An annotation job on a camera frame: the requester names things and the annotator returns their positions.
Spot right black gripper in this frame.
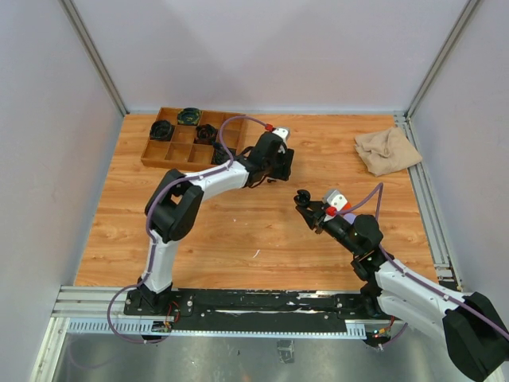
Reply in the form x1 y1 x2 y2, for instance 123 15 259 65
297 199 361 255

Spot black round charging case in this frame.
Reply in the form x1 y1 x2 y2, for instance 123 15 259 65
293 189 311 208

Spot purple earbud charging case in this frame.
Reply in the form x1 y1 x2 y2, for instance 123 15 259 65
343 213 356 224

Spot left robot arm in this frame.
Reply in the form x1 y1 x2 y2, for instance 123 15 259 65
137 127 294 315

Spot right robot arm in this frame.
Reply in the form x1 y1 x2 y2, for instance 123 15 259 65
294 191 508 381

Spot dark green rolled sock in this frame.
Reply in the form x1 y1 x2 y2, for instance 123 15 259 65
212 142 235 166

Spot black orange rolled sock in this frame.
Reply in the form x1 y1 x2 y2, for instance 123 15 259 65
194 123 218 145

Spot beige cloth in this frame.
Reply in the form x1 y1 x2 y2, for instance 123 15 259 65
355 127 422 177

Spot wooden compartment tray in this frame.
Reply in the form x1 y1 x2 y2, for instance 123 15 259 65
141 107 247 172

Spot green yellow rolled sock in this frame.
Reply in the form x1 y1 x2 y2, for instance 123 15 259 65
177 107 202 126

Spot black rolled sock left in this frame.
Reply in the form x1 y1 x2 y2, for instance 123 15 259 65
150 119 175 142

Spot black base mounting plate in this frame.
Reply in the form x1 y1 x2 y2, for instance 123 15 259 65
123 289 393 337

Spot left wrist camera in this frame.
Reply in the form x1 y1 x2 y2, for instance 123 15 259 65
273 127 290 143

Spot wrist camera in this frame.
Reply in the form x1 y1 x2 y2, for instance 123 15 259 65
322 189 348 216
273 127 290 143

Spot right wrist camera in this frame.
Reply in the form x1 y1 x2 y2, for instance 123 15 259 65
322 189 348 216

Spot aluminium frame post right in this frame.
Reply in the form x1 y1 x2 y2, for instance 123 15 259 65
404 0 484 119

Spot aluminium frame post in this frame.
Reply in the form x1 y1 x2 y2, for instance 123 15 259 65
404 0 484 119
58 0 130 117

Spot aluminium frame post left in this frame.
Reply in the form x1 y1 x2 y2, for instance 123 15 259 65
58 0 130 117

